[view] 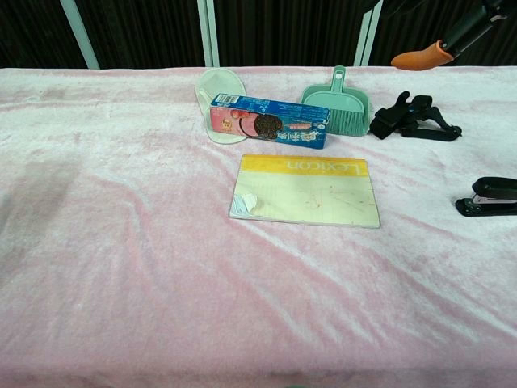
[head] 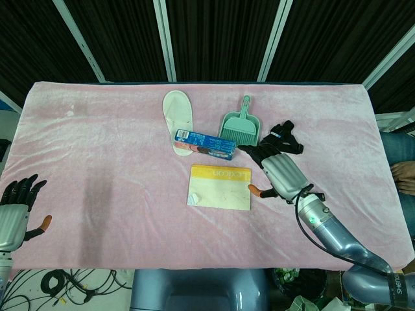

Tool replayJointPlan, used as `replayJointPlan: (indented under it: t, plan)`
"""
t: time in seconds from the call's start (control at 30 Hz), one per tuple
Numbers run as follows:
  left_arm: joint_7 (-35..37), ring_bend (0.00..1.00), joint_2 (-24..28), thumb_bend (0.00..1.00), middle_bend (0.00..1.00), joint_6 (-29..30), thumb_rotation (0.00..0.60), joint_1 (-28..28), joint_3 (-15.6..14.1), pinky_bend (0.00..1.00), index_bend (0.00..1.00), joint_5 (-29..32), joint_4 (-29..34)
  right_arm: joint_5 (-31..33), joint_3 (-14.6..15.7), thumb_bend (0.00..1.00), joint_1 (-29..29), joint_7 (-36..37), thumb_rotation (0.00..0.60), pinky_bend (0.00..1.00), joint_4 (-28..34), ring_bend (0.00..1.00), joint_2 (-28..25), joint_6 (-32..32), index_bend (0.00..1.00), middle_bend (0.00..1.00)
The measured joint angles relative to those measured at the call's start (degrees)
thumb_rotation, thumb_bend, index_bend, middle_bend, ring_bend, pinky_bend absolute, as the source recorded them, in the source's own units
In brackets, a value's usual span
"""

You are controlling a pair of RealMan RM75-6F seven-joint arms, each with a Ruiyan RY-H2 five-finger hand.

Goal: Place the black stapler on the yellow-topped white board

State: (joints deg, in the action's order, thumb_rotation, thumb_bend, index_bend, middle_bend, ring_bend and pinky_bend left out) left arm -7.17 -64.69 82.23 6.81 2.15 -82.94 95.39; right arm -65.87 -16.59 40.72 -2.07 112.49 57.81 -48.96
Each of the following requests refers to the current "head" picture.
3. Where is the mint green brush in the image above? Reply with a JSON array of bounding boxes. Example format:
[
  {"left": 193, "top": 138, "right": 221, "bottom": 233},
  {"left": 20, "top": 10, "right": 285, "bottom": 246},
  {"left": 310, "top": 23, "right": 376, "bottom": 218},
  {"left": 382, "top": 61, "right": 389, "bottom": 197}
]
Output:
[{"left": 220, "top": 117, "right": 257, "bottom": 146}]

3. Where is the black floor cable bundle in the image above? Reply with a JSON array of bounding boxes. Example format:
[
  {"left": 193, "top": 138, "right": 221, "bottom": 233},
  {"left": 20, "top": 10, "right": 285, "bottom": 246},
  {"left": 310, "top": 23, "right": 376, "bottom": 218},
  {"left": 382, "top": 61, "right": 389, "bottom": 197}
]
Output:
[{"left": 0, "top": 268, "right": 130, "bottom": 308}]

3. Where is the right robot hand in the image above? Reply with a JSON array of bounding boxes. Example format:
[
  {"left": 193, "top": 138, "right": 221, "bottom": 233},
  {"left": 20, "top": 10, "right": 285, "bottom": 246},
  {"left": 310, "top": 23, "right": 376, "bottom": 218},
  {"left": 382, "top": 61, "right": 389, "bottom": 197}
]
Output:
[{"left": 238, "top": 142, "right": 314, "bottom": 199}]

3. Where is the pink velvet tablecloth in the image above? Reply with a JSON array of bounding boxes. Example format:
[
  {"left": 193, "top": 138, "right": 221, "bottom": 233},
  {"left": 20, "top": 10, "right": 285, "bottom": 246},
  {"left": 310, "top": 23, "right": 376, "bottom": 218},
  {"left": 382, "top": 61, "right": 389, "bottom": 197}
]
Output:
[{"left": 0, "top": 80, "right": 415, "bottom": 270}]

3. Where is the blue toothpaste box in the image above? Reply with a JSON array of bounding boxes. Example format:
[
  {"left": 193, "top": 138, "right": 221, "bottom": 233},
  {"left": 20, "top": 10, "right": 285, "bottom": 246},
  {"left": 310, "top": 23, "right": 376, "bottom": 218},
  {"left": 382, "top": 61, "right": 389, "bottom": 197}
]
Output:
[{"left": 173, "top": 128, "right": 237, "bottom": 161}]

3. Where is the person's blue jeans leg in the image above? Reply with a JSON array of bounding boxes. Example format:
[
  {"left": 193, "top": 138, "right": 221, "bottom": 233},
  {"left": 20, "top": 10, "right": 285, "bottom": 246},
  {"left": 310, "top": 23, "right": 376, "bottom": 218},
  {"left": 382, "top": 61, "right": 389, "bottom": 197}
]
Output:
[{"left": 381, "top": 132, "right": 415, "bottom": 169}]

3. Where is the black strap harness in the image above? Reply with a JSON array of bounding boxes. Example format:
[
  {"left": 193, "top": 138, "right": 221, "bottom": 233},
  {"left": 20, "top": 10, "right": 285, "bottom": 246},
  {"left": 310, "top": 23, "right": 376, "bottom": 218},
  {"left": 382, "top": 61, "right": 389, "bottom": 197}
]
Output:
[{"left": 259, "top": 120, "right": 305, "bottom": 156}]

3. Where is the green white packaging clutter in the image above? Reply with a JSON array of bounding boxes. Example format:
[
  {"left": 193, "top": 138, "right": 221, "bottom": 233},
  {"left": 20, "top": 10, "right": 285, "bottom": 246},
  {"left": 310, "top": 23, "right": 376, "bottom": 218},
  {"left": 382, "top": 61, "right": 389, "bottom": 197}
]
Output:
[{"left": 272, "top": 268, "right": 345, "bottom": 311}]

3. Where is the person's hand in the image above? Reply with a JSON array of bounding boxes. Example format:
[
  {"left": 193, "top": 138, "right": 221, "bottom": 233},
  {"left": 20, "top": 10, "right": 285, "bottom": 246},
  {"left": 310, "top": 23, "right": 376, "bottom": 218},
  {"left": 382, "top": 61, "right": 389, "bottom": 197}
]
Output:
[{"left": 390, "top": 161, "right": 415, "bottom": 194}]

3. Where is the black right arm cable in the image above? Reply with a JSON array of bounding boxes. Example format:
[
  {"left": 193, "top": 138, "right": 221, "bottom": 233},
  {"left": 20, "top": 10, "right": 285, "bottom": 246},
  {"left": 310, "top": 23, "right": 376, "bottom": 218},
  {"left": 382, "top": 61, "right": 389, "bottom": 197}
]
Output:
[{"left": 293, "top": 186, "right": 357, "bottom": 264}]

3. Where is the mint green dustpan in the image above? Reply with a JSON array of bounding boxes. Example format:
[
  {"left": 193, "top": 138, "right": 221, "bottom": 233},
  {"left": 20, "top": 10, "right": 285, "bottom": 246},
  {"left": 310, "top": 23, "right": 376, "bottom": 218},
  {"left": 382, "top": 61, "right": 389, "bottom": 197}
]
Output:
[{"left": 218, "top": 95, "right": 261, "bottom": 152}]

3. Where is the blue grey robot torso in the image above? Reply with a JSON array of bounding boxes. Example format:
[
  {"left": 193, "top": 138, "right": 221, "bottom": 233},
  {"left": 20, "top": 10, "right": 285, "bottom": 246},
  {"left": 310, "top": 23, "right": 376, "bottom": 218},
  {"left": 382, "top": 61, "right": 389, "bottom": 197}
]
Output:
[{"left": 130, "top": 268, "right": 270, "bottom": 311}]

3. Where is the yellow white notebook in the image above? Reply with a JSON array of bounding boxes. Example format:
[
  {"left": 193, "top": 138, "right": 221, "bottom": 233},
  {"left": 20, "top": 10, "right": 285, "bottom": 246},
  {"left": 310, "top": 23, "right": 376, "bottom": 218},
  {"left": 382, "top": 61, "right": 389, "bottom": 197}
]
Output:
[{"left": 186, "top": 164, "right": 253, "bottom": 211}]

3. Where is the white metal frame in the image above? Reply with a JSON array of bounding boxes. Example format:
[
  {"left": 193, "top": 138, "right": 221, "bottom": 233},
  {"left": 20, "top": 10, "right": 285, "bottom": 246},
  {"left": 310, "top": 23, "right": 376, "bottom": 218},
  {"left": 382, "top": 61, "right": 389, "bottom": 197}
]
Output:
[{"left": 375, "top": 111, "right": 415, "bottom": 134}]

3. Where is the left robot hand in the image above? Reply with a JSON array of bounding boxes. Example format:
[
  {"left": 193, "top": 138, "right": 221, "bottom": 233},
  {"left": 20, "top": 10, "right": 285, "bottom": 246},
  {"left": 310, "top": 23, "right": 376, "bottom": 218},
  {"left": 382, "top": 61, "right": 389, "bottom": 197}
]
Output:
[{"left": 0, "top": 174, "right": 53, "bottom": 253}]

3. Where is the white slipper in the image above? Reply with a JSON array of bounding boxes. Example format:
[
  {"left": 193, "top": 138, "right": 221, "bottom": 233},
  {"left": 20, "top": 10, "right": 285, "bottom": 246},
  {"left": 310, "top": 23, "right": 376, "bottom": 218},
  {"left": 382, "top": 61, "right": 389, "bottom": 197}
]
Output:
[{"left": 161, "top": 90, "right": 195, "bottom": 157}]

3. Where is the white frame post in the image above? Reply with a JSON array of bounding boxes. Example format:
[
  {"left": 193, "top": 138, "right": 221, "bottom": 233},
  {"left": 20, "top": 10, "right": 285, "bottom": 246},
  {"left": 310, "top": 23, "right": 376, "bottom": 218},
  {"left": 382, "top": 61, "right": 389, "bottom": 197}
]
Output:
[
  {"left": 53, "top": 0, "right": 106, "bottom": 82},
  {"left": 257, "top": 0, "right": 294, "bottom": 82},
  {"left": 153, "top": 0, "right": 178, "bottom": 82},
  {"left": 362, "top": 23, "right": 415, "bottom": 90}
]

